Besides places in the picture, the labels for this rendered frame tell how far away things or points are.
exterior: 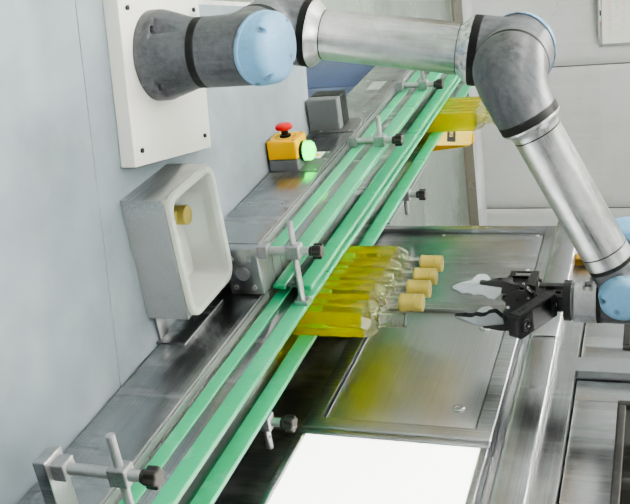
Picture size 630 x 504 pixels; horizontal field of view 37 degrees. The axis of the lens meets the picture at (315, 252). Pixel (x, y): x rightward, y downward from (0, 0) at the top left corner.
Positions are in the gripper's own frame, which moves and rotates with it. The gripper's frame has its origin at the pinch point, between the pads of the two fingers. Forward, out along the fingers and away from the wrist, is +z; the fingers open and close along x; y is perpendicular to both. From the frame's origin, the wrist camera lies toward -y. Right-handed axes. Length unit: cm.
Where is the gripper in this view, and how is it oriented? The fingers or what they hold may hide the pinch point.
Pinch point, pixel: (459, 303)
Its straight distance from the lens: 176.5
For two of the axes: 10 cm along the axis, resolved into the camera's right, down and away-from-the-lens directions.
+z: -9.4, -0.1, 3.5
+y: 3.2, -4.3, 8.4
